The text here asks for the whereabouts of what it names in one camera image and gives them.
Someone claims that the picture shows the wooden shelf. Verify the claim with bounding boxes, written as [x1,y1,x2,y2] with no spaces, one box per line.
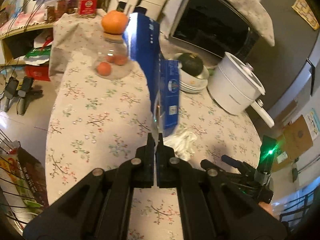
[1,23,54,66]

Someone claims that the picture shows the wall poster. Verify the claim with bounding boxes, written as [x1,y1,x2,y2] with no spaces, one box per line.
[304,108,320,141]

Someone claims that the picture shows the black microwave oven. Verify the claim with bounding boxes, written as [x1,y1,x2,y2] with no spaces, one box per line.
[169,0,259,61]

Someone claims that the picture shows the white electric cooking pot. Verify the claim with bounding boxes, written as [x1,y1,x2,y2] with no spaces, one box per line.
[207,52,274,128]

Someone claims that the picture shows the blue carton box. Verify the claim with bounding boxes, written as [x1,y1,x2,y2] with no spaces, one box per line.
[123,12,180,137]

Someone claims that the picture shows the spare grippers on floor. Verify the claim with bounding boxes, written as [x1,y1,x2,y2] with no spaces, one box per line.
[1,76,43,115]

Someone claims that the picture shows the grey refrigerator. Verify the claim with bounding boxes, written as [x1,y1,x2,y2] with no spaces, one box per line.
[247,0,318,118]

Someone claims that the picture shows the red label spice jar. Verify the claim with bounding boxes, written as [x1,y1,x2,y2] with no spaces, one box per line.
[77,0,98,18]

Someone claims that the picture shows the stacked white bowls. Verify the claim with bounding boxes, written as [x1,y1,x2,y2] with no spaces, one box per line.
[173,53,209,93]

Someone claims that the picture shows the upper cardboard box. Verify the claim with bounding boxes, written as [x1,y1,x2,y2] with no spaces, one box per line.
[272,115,313,172]

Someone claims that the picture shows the orange on jar lid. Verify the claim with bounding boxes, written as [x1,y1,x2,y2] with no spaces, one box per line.
[101,10,129,35]

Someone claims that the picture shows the floral tablecloth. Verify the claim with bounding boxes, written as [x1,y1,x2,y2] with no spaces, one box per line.
[45,14,261,203]

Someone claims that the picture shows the glass jar with fruit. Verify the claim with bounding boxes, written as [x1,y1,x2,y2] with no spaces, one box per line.
[91,33,134,80]

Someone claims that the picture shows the person's right hand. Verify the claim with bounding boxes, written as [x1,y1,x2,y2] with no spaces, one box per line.
[258,202,279,219]

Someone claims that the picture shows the dark green squash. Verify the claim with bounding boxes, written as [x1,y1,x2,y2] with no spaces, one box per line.
[177,53,203,76]

